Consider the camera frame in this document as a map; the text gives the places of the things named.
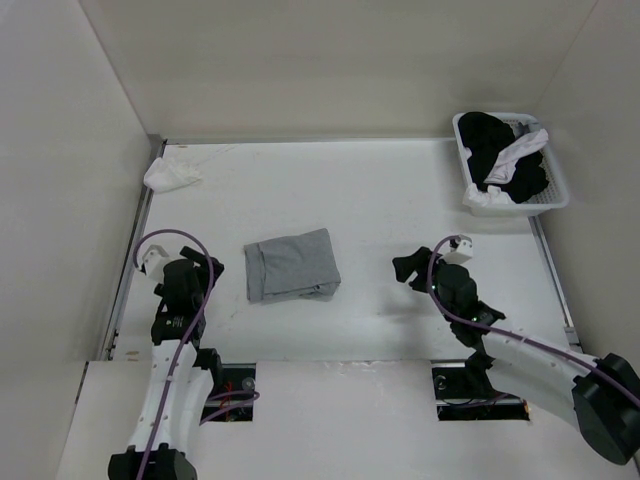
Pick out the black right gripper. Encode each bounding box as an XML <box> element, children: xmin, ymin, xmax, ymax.
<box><xmin>392</xmin><ymin>246</ymin><xmax>459</xmax><ymax>322</ymax></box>

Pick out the grey tank top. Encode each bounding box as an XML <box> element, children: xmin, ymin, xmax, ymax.
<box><xmin>244</xmin><ymin>228</ymin><xmax>341</xmax><ymax>303</ymax></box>

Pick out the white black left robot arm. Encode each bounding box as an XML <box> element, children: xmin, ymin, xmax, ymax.
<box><xmin>107</xmin><ymin>245</ymin><xmax>225</xmax><ymax>479</ymax></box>

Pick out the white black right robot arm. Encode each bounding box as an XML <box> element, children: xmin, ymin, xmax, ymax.
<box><xmin>392</xmin><ymin>236</ymin><xmax>639</xmax><ymax>465</ymax></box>

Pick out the white folded tank top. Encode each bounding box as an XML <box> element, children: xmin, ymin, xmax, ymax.
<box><xmin>143</xmin><ymin>157</ymin><xmax>202</xmax><ymax>194</ymax></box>

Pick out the white tank top in basket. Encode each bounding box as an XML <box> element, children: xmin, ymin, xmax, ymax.
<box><xmin>463</xmin><ymin>129</ymin><xmax>549</xmax><ymax>208</ymax></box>

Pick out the black tank top in basket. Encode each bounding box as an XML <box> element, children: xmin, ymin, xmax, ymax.
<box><xmin>458</xmin><ymin>112</ymin><xmax>549</xmax><ymax>206</ymax></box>

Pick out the white plastic laundry basket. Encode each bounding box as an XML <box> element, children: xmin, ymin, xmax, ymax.
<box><xmin>452</xmin><ymin>112</ymin><xmax>569</xmax><ymax>217</ymax></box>

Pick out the white front cover board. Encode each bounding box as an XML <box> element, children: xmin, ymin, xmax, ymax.
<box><xmin>54</xmin><ymin>357</ymin><xmax>634</xmax><ymax>480</ymax></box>

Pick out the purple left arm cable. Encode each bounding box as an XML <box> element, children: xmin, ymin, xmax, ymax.
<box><xmin>134</xmin><ymin>228</ymin><xmax>261</xmax><ymax>480</ymax></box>

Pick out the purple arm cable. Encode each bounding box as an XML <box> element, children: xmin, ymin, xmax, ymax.
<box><xmin>427</xmin><ymin>234</ymin><xmax>640</xmax><ymax>409</ymax></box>
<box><xmin>134</xmin><ymin>228</ymin><xmax>261</xmax><ymax>480</ymax></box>

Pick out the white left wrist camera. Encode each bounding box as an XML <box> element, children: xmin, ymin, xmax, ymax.
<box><xmin>139</xmin><ymin>245</ymin><xmax>173</xmax><ymax>283</ymax></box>

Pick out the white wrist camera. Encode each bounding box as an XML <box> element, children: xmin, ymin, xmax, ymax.
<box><xmin>444</xmin><ymin>235</ymin><xmax>473</xmax><ymax>265</ymax></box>
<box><xmin>139</xmin><ymin>245</ymin><xmax>173</xmax><ymax>283</ymax></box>

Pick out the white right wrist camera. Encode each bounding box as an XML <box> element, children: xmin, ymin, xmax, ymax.
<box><xmin>444</xmin><ymin>235</ymin><xmax>473</xmax><ymax>265</ymax></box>

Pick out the aluminium table edge rail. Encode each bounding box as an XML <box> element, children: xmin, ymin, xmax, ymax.
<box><xmin>97</xmin><ymin>133</ymin><xmax>166</xmax><ymax>361</ymax></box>

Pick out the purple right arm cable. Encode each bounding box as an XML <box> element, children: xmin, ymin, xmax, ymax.
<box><xmin>427</xmin><ymin>234</ymin><xmax>640</xmax><ymax>409</ymax></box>

